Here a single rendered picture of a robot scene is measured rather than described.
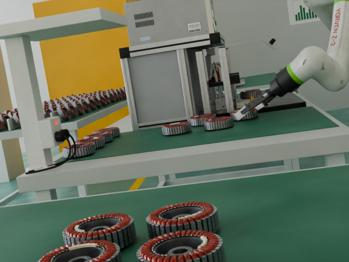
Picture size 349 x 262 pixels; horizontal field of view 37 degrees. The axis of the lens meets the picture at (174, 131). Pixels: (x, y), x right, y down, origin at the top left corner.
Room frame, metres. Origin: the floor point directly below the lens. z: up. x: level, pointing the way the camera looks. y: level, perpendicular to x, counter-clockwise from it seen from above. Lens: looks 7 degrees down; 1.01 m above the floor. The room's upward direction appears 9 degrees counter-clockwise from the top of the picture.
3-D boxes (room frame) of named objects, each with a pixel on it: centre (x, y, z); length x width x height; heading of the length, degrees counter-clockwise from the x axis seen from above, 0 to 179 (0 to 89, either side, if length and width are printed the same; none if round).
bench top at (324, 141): (2.58, -0.16, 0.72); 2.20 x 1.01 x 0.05; 172
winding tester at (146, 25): (2.60, -0.08, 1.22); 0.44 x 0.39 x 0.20; 172
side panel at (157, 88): (2.28, 0.04, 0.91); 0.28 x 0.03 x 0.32; 82
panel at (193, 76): (2.58, -0.15, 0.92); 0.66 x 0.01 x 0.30; 172
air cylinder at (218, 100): (2.45, -0.24, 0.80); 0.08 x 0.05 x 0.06; 172
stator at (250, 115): (2.10, -0.29, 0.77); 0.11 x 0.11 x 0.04
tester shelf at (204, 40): (2.59, -0.08, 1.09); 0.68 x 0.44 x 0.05; 172
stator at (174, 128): (1.98, -0.01, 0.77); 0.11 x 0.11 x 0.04
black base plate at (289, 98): (2.55, -0.38, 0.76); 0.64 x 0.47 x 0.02; 172
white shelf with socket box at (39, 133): (1.73, 0.30, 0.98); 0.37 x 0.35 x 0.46; 172
